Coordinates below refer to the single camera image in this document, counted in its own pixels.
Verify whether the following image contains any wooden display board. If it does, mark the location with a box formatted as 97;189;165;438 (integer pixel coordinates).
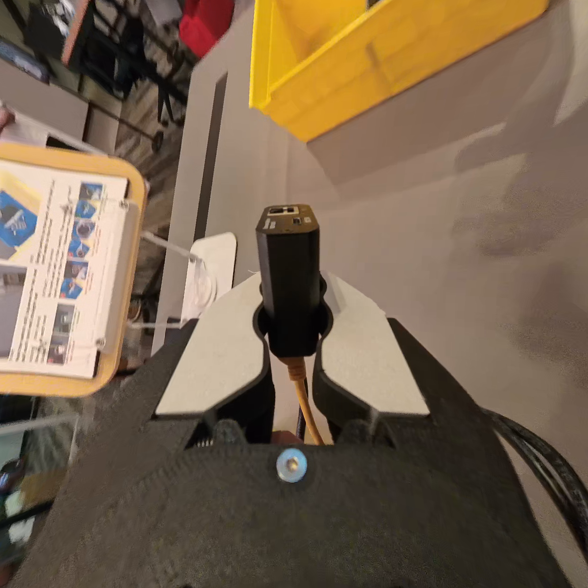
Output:
0;141;149;398

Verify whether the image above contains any black ethernet splitter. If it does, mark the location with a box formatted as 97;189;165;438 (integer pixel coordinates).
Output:
255;203;321;358

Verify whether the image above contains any black ethernet cable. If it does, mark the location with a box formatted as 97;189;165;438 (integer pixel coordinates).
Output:
484;409;588;559

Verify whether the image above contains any yellow plastic bin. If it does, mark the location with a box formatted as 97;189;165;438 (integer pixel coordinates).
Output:
249;0;549;143

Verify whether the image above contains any long wooden desk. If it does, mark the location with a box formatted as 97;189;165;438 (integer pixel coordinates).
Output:
62;0;92;65

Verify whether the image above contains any yellow ethernet cable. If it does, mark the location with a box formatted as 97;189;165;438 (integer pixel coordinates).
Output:
286;355;325;445

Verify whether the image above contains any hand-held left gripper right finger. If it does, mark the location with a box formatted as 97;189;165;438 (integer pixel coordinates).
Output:
312;270;431;427

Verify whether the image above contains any sign on floor stand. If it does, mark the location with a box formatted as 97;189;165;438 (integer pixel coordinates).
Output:
0;39;166;148

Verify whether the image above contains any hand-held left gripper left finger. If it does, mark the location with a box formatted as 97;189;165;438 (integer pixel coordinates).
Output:
154;273;272;421

